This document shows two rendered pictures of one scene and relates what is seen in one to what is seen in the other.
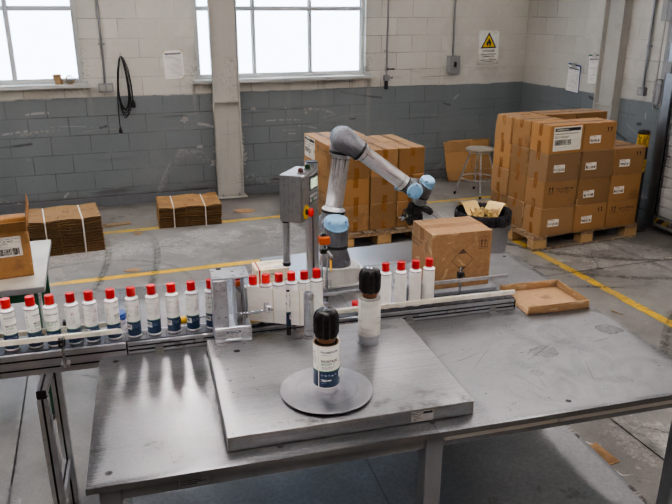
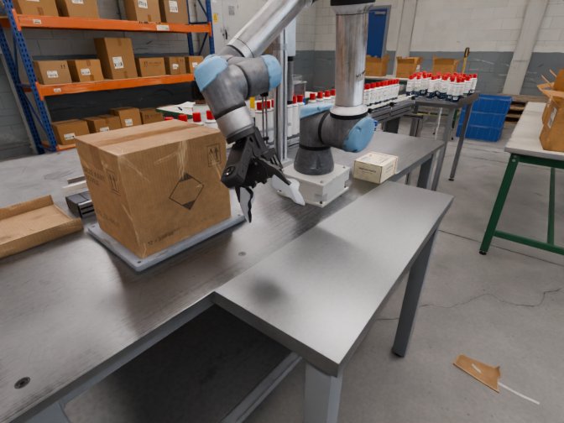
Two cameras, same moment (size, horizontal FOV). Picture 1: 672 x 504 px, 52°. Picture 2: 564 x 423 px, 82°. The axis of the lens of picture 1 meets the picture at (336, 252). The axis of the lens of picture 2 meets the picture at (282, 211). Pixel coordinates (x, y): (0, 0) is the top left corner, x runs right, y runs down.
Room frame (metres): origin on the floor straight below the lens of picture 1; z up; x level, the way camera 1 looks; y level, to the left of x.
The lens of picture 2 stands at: (4.04, -0.74, 1.33)
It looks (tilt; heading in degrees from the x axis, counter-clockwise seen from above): 27 degrees down; 146
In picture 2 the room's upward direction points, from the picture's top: straight up
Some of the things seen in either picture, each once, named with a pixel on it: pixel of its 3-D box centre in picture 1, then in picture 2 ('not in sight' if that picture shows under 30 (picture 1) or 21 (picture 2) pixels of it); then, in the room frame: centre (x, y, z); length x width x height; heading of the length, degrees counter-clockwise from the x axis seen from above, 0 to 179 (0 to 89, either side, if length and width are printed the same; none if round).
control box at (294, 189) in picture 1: (299, 194); (279, 31); (2.70, 0.15, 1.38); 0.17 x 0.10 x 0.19; 160
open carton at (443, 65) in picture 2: not in sight; (446, 68); (0.47, 5.16, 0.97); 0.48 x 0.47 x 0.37; 112
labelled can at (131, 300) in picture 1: (132, 311); not in sight; (2.44, 0.78, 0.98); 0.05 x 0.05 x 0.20
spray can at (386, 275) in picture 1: (385, 285); (212, 134); (2.71, -0.21, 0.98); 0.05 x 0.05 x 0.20
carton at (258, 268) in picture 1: (270, 272); (375, 167); (3.17, 0.32, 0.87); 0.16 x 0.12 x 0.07; 107
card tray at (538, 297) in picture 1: (543, 296); (9, 227); (2.90, -0.94, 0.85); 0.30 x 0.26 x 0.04; 105
